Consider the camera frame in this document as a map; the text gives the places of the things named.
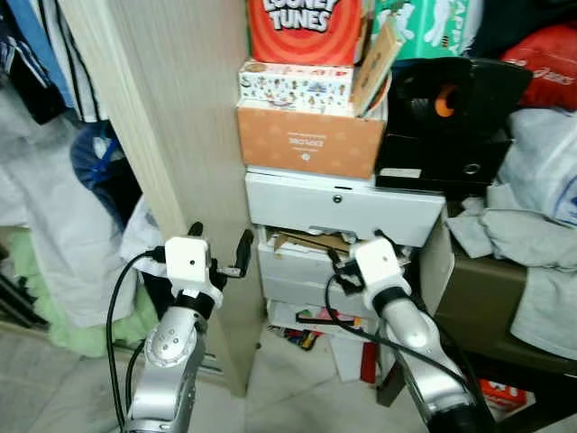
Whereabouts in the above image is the red white small box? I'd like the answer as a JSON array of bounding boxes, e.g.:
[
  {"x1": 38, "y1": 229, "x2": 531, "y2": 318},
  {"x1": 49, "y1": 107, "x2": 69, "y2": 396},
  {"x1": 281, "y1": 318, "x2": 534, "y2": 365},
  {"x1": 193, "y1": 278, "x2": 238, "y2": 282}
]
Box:
[{"x1": 476, "y1": 379, "x2": 535, "y2": 416}]

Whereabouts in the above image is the black cloth bundle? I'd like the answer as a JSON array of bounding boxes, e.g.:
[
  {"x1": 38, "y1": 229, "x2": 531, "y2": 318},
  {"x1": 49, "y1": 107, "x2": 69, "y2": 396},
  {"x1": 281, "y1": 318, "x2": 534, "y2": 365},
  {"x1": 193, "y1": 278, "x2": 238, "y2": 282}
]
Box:
[{"x1": 469, "y1": 0, "x2": 577, "y2": 60}]

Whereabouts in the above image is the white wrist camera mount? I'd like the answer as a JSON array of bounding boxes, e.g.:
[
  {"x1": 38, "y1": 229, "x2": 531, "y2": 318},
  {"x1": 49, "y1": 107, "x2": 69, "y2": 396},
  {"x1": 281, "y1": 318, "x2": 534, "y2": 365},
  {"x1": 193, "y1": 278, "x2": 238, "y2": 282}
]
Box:
[
  {"x1": 353, "y1": 238, "x2": 402, "y2": 291},
  {"x1": 164, "y1": 236, "x2": 215, "y2": 299}
]

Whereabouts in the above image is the grey clothes pile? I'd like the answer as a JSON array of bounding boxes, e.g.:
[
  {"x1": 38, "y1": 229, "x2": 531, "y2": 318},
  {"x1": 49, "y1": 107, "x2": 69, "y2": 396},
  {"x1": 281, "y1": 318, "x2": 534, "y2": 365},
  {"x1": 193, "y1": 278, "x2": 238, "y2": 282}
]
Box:
[{"x1": 446, "y1": 185, "x2": 577, "y2": 362}]

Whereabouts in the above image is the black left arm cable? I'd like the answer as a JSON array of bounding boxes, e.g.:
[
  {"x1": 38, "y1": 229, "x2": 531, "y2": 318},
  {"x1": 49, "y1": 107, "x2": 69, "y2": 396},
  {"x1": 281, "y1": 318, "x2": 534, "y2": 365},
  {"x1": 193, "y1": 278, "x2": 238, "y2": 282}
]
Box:
[{"x1": 105, "y1": 251, "x2": 169, "y2": 427}]

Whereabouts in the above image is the white hanging garment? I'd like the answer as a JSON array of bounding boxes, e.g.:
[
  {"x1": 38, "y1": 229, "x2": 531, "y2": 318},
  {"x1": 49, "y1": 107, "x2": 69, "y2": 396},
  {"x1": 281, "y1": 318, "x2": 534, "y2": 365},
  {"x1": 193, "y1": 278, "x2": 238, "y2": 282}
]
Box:
[{"x1": 0, "y1": 86, "x2": 136, "y2": 330}]

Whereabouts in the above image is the dark blue hanging garment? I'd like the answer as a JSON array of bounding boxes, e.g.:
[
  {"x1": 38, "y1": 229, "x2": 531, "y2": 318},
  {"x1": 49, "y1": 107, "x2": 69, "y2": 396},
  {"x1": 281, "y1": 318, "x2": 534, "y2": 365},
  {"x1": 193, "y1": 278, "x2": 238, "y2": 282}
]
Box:
[{"x1": 70, "y1": 122, "x2": 145, "y2": 228}]

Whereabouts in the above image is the light green cloth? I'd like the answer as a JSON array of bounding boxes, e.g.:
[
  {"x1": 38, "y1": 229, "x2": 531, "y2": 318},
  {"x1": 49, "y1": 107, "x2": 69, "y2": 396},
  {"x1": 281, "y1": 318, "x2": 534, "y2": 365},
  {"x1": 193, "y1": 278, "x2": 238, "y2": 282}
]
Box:
[{"x1": 0, "y1": 226, "x2": 165, "y2": 357}]

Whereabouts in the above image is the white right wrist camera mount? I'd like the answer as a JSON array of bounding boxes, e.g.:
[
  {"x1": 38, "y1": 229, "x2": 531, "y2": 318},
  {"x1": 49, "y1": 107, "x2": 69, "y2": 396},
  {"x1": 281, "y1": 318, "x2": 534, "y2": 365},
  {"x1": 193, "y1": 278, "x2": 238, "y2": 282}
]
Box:
[{"x1": 353, "y1": 238, "x2": 402, "y2": 291}]

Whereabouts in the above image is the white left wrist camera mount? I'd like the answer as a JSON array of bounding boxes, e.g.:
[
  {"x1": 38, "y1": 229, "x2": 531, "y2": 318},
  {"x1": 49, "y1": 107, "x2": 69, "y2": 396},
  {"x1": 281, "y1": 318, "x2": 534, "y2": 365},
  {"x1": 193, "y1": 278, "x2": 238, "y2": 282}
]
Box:
[{"x1": 164, "y1": 236, "x2": 215, "y2": 299}]

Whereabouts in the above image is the green white printed pack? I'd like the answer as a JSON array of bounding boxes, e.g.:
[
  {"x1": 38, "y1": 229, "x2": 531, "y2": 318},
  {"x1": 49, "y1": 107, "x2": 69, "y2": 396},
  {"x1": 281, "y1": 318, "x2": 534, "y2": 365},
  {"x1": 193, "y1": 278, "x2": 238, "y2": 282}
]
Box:
[{"x1": 372, "y1": 0, "x2": 485, "y2": 61}]

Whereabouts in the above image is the brown cardboard sheet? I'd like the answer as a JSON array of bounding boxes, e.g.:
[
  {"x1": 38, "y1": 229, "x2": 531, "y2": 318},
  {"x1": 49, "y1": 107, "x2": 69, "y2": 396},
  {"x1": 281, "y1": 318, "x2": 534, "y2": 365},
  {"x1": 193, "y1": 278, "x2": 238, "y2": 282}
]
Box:
[{"x1": 350, "y1": 18, "x2": 405, "y2": 118}]

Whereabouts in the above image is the red sports bag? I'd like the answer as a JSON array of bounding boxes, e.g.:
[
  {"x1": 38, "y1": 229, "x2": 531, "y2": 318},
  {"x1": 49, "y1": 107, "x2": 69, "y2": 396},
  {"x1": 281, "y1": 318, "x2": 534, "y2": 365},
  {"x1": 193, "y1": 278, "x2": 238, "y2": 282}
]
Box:
[{"x1": 500, "y1": 23, "x2": 577, "y2": 111}]

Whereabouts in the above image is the black case with orange knob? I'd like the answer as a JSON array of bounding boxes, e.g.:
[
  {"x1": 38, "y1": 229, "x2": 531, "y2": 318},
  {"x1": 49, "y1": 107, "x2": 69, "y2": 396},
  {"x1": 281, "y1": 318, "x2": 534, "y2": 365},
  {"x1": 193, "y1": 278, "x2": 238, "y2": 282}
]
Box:
[{"x1": 374, "y1": 57, "x2": 535, "y2": 192}]

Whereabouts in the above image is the light wood wardrobe panel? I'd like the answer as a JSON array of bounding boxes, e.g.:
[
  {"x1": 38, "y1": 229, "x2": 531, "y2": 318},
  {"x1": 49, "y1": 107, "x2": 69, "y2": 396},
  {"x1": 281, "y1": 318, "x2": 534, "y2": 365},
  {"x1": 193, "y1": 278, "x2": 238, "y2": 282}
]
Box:
[{"x1": 59, "y1": 0, "x2": 271, "y2": 398}]

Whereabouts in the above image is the brown cardboard scrap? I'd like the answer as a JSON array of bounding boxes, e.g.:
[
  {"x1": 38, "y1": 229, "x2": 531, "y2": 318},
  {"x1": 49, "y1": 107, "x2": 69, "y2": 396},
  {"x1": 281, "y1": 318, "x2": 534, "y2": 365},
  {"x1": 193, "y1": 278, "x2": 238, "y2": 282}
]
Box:
[{"x1": 273, "y1": 230, "x2": 357, "y2": 255}]

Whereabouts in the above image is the white plastic bag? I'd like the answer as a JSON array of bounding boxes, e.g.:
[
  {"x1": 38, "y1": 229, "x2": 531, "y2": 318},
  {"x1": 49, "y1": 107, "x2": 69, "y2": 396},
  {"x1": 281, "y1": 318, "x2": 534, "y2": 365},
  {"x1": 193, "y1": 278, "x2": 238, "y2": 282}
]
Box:
[{"x1": 496, "y1": 108, "x2": 577, "y2": 226}]

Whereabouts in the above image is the red Looney Tunes box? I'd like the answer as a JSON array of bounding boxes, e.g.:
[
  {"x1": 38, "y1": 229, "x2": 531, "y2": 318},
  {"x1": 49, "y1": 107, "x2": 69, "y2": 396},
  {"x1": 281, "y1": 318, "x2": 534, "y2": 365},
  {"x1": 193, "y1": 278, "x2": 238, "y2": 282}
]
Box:
[{"x1": 248, "y1": 0, "x2": 366, "y2": 66}]

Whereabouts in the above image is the orange cardboard box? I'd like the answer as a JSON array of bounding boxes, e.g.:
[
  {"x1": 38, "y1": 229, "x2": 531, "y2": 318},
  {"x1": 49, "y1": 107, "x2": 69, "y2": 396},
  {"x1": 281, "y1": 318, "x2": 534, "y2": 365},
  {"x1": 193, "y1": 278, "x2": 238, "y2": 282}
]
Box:
[{"x1": 236, "y1": 99, "x2": 387, "y2": 180}]

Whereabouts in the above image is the striped hanging shirt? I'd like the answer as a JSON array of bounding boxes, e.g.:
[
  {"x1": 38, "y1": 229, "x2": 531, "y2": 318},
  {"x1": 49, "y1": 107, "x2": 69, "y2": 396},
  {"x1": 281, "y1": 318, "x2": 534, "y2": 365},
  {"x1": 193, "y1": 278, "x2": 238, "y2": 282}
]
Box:
[{"x1": 0, "y1": 0, "x2": 111, "y2": 124}]

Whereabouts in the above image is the white cartoon-print box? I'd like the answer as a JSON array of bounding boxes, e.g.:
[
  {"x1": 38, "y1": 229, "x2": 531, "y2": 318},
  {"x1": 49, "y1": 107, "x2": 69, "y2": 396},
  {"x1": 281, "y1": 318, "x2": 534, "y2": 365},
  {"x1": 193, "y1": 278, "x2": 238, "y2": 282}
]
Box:
[{"x1": 239, "y1": 60, "x2": 354, "y2": 115}]

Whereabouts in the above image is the white plastic drawer unit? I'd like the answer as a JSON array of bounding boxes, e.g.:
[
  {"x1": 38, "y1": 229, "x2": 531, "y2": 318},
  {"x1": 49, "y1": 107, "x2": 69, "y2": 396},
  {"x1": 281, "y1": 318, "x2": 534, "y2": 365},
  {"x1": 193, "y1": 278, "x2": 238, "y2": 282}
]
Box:
[{"x1": 245, "y1": 167, "x2": 447, "y2": 317}]

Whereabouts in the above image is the dark olive cabinet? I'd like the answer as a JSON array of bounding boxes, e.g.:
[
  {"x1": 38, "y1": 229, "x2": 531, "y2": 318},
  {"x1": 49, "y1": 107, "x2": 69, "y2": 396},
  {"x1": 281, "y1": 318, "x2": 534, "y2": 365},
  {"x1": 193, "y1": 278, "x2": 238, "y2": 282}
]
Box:
[{"x1": 433, "y1": 216, "x2": 577, "y2": 384}]

